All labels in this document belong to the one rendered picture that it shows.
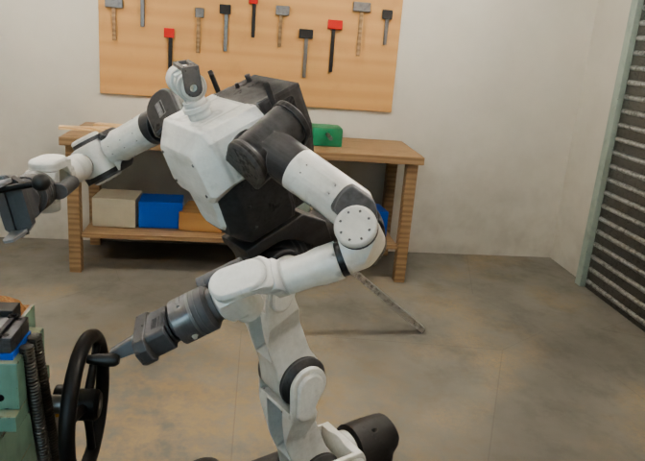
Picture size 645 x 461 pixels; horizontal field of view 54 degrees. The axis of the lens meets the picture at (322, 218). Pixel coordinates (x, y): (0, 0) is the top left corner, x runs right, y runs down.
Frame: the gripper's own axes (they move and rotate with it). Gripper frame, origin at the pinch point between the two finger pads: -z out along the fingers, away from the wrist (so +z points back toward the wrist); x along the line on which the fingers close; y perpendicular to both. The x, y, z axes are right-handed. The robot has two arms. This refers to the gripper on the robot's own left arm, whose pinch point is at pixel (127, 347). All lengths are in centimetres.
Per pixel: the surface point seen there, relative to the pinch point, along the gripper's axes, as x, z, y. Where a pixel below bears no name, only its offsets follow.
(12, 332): -4.9, -11.9, 15.4
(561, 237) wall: 288, 186, -249
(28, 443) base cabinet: 14.2, -38.8, -19.4
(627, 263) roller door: 201, 190, -220
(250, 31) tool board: 335, 44, -18
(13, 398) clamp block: -9.9, -16.5, 6.6
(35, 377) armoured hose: -6.4, -13.5, 6.3
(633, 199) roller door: 217, 210, -190
